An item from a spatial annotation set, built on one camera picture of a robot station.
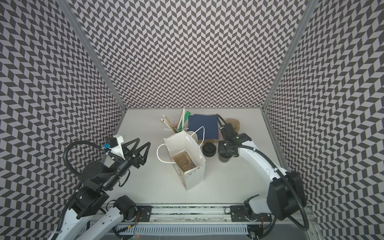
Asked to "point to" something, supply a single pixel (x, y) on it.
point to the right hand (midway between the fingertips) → (226, 152)
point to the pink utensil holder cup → (175, 124)
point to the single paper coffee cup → (224, 159)
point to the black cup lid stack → (209, 149)
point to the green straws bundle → (184, 116)
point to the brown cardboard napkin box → (215, 141)
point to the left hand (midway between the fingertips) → (145, 143)
